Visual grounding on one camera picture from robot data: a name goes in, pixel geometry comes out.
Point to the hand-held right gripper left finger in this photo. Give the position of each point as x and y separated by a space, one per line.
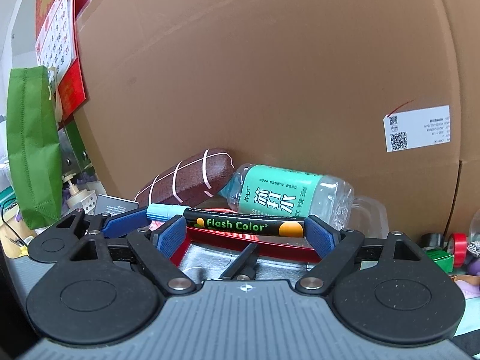
170 238

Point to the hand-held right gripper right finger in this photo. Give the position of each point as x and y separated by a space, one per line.
320 236

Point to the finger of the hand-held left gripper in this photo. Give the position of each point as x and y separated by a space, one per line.
123 220

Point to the red gift box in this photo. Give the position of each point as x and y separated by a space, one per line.
277 251

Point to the brown glasses case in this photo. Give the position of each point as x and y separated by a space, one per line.
180 183

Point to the black marker with blue cap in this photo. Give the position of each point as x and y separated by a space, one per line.
232 225

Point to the small grey box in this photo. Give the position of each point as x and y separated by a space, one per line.
112 204

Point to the white perforated holder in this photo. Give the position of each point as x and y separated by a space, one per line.
80 198

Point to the water bottle with green label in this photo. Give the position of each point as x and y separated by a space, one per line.
277 191

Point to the green framed metal panel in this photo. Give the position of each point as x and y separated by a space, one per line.
71 150

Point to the green non-woven bag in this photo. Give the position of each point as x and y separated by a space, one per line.
33 138

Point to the plain black tape roll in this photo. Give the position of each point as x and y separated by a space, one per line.
433 239

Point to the small green box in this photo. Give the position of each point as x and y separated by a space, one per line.
442 258

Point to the red tape roll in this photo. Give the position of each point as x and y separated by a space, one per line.
459 247

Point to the clear plastic case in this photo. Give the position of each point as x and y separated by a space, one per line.
475 228

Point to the cardboard box wall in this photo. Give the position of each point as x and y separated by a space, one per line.
262 82

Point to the red and white wall calendar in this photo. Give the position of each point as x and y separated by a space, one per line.
56 45

